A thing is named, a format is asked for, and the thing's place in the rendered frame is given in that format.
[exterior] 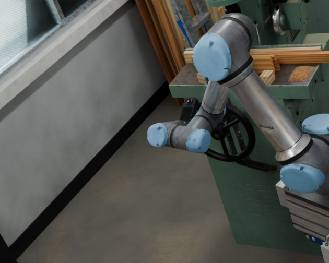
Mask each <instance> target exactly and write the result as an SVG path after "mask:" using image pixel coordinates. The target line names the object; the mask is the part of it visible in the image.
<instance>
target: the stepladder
mask: <svg viewBox="0 0 329 263"><path fill-rule="evenodd" d="M169 1H170V3H171V6H172V8H173V11H174V13H175V16H176V18H177V24H178V25H179V27H180V29H181V30H182V33H183V35H184V38H185V40H186V43H187V45H188V48H195V46H196V44H197V43H198V42H199V40H200V37H199V34H198V32H197V30H198V29H199V28H200V27H201V28H202V30H203V32H204V34H206V33H207V32H208V31H209V30H210V29H211V27H212V26H213V25H214V22H213V20H212V16H211V13H210V12H209V11H208V8H207V6H206V4H205V2H204V0H191V3H192V5H193V8H194V10H195V13H196V15H195V16H194V17H193V18H192V17H191V15H190V13H189V10H188V8H187V6H186V4H185V1H184V0H169Z"/></svg>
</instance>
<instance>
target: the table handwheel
mask: <svg viewBox="0 0 329 263"><path fill-rule="evenodd" d="M201 103H202V100H200V101H199V103H198V107H197V110H198V109H200V107H201ZM225 108H226V111H228V112H230V113H231V114H233V115H234V116H235V117H236V118H237V119H235V120H234V121H232V122H231V120H230V117H229V114H228V112H226V114H225V117H224V118H223V119H222V120H221V121H220V122H219V123H218V124H217V125H216V127H215V128H214V129H213V131H212V132H211V133H210V135H211V136H212V137H213V138H214V139H216V140H219V141H220V142H221V145H222V148H223V151H224V154H221V153H218V152H216V151H213V150H211V149H209V148H208V150H207V151H206V152H204V154H206V155H207V156H209V157H211V158H213V159H216V160H219V161H224V162H237V161H240V160H243V159H245V158H246V157H248V156H249V155H250V154H251V153H252V151H253V149H254V147H255V143H256V136H255V131H254V128H253V126H252V124H251V122H250V121H249V119H248V118H247V117H246V116H245V115H244V114H243V113H242V112H241V111H240V110H239V109H238V108H236V107H235V106H233V105H231V104H229V103H226V106H225ZM239 122H241V123H242V124H243V126H244V127H245V129H246V132H247V134H248V145H247V147H246V148H245V149H244V150H243V151H242V152H240V153H238V154H232V155H229V153H228V150H227V147H226V143H225V140H224V138H225V136H226V135H227V133H228V131H229V128H230V127H232V126H233V125H235V124H237V123H239Z"/></svg>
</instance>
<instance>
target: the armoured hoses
mask: <svg viewBox="0 0 329 263"><path fill-rule="evenodd" d="M227 103H229V104H231V101H230V98H228V100H227ZM228 114H229V117H230V120H231V122H232V121H234V120H235V119H236V117H235V116H234V115H233V114H231V113H230V112H228ZM232 127H233V130H234V132H235V135H236V138H237V140H238V143H239V146H240V149H241V152H242V151H243V150H244V149H245V148H246V145H245V142H244V140H243V136H242V133H241V130H240V127H239V124H238V123H237V124H235V125H233V126H232ZM226 140H227V142H228V145H229V149H230V152H231V154H238V153H237V151H236V147H235V145H234V142H233V138H232V135H231V132H230V129H229V131H228V133H227V135H226ZM236 163H237V164H239V165H241V166H246V167H249V168H253V169H256V170H260V171H263V172H267V173H270V174H274V172H279V173H280V170H281V168H282V167H281V166H275V165H271V164H268V163H267V164H266V163H263V162H260V161H259V162H258V161H255V160H251V158H250V156H248V157H246V158H245V159H244V160H240V161H237V162H236Z"/></svg>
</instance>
